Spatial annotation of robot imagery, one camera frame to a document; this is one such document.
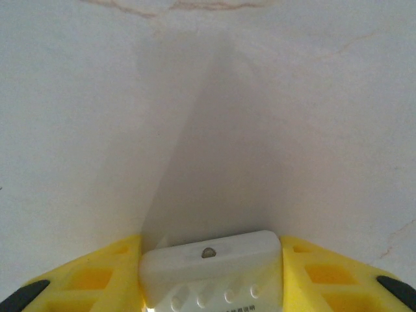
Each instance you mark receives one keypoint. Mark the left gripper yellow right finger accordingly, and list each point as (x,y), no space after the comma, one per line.
(325,279)

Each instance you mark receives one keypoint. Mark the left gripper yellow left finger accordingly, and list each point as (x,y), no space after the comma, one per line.
(81,279)

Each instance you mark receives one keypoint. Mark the white remote control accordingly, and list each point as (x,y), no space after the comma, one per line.
(211,269)

